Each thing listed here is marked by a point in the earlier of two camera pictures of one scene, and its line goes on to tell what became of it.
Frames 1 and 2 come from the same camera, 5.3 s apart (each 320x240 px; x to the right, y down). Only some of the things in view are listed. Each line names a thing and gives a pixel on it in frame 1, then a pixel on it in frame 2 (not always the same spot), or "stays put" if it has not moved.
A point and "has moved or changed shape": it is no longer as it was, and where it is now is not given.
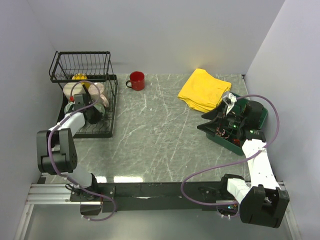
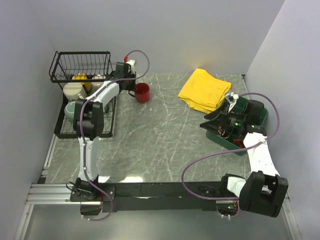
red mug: [136, 81] has moved or changed shape
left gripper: [98, 115] to [133, 87]
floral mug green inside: [78, 88] stays put
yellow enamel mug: [81, 76] stays put
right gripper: [210, 127] stays put
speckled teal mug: [69, 107] stays put
